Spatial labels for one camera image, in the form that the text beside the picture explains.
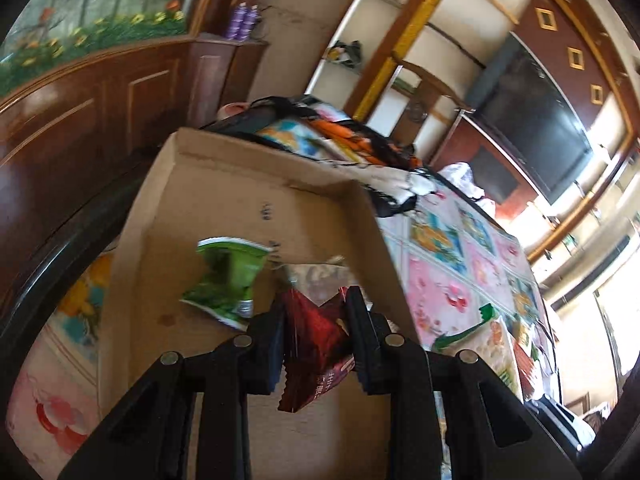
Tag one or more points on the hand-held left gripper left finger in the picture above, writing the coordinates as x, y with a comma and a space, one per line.
275, 345

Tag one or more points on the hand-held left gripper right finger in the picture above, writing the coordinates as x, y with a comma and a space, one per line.
357, 340

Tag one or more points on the dark red snack packet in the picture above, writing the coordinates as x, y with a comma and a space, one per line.
312, 340

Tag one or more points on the silver foil snack packet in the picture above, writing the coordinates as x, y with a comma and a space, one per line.
320, 275

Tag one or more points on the green pea snack packet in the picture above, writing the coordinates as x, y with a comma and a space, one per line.
225, 280

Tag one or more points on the white green cracker packet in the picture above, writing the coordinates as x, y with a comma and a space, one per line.
480, 345

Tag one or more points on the cardboard box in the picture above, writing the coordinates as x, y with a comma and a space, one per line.
210, 200

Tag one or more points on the printed plastic tablecloth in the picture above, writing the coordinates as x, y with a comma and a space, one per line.
440, 280

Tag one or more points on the black white cloth bag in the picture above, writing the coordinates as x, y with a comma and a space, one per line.
395, 185

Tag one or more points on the white plastic bag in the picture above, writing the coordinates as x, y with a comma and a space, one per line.
462, 177

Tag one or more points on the orange black printed bag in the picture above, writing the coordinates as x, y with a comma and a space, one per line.
350, 132

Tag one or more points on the red wooden television cabinet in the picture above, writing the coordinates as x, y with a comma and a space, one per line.
460, 142

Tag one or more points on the wooden chair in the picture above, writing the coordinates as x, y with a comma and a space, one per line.
425, 80

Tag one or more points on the black flat television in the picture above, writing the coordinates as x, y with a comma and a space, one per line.
540, 120

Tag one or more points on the black yellow shelf object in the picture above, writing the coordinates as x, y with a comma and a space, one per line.
345, 52

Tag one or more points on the wooden partition cabinet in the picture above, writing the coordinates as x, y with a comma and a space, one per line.
100, 110

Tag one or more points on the purple spray bottle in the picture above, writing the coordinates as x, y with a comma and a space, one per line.
234, 22
250, 22

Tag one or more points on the flower mural panel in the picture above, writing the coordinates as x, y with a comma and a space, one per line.
100, 10

